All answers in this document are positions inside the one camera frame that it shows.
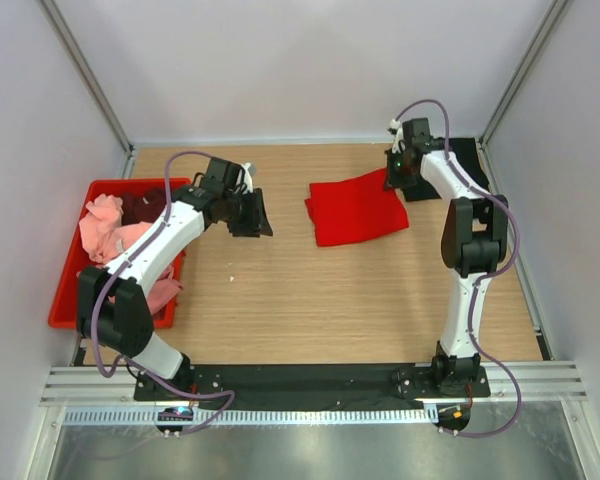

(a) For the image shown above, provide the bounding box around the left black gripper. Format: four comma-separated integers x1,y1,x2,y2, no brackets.
222,188,272,238

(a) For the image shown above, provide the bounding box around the red t shirt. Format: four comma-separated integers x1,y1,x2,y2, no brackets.
305,169,409,247

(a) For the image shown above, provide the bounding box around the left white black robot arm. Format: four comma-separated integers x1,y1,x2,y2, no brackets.
76,155,273,400

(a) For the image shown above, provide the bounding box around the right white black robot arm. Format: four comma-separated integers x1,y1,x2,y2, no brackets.
385,118,509,398

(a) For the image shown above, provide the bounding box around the folded black t shirt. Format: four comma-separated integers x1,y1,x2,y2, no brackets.
402,137,490,202

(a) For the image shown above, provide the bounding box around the dark maroon t shirt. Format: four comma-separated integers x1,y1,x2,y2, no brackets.
119,187,166,226

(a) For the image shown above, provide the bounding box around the dusty pink t shirt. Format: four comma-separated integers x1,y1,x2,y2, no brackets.
76,265,182,319

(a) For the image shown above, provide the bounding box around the light pink t shirt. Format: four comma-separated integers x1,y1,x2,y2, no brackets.
78,194,151,265

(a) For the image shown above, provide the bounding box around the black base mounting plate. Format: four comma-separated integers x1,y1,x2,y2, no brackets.
133,362,491,403

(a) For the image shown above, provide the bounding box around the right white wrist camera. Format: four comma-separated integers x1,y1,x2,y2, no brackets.
388,119,402,135

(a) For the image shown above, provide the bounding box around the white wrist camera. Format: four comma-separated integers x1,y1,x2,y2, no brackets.
241,162,257,193
388,119,402,135

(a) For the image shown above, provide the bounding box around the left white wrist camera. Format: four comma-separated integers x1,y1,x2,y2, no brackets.
241,162,257,193

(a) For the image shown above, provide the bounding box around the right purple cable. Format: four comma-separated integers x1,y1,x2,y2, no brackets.
389,98,525,439

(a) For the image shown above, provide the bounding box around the white slotted cable duct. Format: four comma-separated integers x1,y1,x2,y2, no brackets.
63,405,438,426

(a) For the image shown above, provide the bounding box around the right aluminium frame post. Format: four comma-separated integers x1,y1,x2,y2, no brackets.
479,0,572,148

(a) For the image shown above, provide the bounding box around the aluminium frame post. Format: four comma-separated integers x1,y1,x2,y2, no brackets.
37,0,134,157
479,0,572,148

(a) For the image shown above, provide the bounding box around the aluminium front rail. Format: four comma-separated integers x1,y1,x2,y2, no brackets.
39,361,588,407

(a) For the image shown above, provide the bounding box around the left aluminium frame post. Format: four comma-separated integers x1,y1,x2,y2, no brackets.
37,0,134,157

